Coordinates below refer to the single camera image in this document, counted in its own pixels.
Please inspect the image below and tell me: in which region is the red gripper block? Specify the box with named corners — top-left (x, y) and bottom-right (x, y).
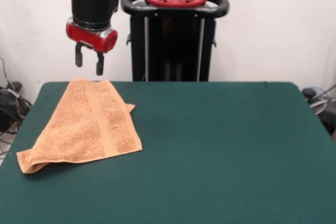
top-left (65, 22), bottom-right (119, 76)

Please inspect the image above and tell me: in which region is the tan terry towel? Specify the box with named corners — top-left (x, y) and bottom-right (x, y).
top-left (16, 78), bottom-right (143, 175)

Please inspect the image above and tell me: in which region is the dark green table cloth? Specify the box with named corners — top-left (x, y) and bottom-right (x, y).
top-left (0, 81), bottom-right (336, 224)

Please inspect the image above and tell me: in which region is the round black base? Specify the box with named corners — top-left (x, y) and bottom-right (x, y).
top-left (316, 102), bottom-right (336, 137)

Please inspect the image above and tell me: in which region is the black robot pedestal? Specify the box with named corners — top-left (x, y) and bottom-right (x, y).
top-left (120, 0), bottom-right (231, 82)

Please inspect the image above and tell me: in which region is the black cable tangle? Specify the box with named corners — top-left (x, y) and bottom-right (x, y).
top-left (301, 83), bottom-right (336, 116)
top-left (0, 56), bottom-right (34, 158)

